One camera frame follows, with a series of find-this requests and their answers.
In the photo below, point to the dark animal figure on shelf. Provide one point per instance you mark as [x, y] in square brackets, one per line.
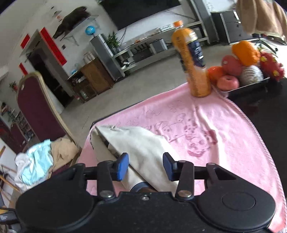
[71, 21]

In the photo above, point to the metal tv stand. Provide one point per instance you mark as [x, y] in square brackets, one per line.
[146, 51]

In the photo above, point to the wall-mounted black television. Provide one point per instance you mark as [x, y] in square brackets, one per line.
[126, 12]

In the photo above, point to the pink dragon fruit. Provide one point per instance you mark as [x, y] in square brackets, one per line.
[270, 67]

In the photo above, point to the maroon banquet chair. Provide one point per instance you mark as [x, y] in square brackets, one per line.
[37, 107]

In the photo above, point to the silver box on stand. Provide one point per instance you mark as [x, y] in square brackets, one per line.
[158, 46]

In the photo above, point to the green potted plant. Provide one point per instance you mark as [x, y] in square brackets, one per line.
[113, 42]

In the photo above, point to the red door couplet banner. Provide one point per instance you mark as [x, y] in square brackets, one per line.
[52, 46]

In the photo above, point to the blue desk globe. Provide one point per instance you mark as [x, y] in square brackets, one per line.
[90, 30]

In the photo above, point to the light blue cloth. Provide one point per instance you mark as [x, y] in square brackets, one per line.
[40, 161]

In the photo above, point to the net-wrapped pomelo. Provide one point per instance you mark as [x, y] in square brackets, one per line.
[250, 75]

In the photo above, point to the brown wooden cabinet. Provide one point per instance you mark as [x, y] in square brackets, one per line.
[90, 80]

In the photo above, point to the left grey tower speaker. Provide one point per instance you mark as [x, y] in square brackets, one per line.
[105, 55]

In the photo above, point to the beige garment with navy trim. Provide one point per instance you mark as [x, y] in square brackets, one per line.
[145, 150]

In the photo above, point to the black fruit tray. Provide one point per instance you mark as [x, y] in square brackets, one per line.
[242, 90]

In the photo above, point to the dark drawer cabinet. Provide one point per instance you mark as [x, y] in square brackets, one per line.
[229, 28]

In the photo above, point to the upper red apple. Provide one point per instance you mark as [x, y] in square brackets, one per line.
[231, 65]

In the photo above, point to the pink dog-print towel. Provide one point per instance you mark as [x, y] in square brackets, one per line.
[204, 130]

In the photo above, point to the tan cloth on chair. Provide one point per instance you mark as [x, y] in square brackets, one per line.
[63, 150]

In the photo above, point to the red apple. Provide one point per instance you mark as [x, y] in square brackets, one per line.
[231, 65]
[227, 83]

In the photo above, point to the white cloth on chair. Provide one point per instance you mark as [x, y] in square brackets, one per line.
[20, 170]

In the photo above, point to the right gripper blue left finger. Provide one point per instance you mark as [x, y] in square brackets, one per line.
[109, 171]

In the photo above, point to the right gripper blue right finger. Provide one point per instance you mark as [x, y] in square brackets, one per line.
[183, 172]

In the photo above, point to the large orange citrus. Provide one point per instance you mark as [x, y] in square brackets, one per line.
[246, 52]

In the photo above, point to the beige fleece coat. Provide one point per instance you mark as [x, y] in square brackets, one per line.
[262, 17]

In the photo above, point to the orange juice bottle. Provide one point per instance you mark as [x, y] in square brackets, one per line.
[186, 43]

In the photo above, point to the front red apple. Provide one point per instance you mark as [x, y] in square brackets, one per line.
[227, 83]

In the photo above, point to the small orange tangerine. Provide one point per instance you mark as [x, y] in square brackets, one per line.
[214, 73]

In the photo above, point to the white kettle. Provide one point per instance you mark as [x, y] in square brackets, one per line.
[88, 57]

